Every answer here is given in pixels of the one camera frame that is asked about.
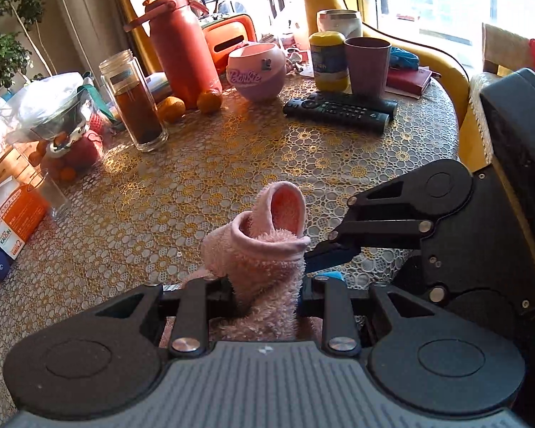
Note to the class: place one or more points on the red net fruit bag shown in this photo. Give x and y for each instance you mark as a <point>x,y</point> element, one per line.
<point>82,151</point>

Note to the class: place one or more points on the orange mandarin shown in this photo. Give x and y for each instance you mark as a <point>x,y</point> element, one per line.
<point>209,101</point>
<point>171,110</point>

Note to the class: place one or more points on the green potted plant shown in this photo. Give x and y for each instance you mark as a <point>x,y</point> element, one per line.
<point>15,4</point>

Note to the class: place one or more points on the pink fuzzy sock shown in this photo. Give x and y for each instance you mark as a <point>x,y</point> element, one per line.
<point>267,276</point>

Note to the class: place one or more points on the glass tea bottle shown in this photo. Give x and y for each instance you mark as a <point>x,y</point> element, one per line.
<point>136,116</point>

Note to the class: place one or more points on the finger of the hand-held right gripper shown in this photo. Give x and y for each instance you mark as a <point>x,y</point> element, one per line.
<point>332,256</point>

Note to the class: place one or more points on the red notebook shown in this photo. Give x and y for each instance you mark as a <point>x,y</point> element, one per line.
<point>408,81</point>

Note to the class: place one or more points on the yellow lidded canister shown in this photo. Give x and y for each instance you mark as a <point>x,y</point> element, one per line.
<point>330,64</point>

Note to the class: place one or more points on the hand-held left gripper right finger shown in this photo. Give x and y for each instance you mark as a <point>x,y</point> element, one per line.
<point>308,299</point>

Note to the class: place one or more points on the black remote control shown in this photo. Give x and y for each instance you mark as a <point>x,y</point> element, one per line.
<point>334,113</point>
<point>379,105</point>

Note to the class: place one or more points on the plastic covered bowl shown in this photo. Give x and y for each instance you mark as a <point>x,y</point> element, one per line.
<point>44,102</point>

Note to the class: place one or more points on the orange tissue box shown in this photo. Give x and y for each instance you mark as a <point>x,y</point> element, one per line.
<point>225,35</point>

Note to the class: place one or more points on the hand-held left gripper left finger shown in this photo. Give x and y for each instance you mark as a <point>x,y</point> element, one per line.
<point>217,298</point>

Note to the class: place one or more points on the orange and white box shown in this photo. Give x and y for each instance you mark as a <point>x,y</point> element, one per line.
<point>18,216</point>

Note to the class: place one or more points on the chair with lace cover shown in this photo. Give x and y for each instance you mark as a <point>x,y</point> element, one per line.
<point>483,111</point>

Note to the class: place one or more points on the purple cup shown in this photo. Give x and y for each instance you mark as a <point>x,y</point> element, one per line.
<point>368,69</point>

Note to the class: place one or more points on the pink printed bowl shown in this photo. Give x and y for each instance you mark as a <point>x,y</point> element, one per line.
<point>256,78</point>

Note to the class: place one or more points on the small clear glass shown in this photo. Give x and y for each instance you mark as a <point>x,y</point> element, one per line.
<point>53,196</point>

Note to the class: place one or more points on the stack of books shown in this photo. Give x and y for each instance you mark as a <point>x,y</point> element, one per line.
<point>158,87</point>

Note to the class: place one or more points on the blue cloth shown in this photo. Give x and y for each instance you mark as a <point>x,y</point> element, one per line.
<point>405,58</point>

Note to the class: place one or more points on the wooden cabinet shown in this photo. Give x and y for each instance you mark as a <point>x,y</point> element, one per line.
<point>4,165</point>

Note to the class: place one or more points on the white steel mug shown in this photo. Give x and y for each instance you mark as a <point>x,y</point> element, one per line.
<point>339,24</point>

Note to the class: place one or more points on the red thermos jug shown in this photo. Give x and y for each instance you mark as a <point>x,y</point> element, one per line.
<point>183,53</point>

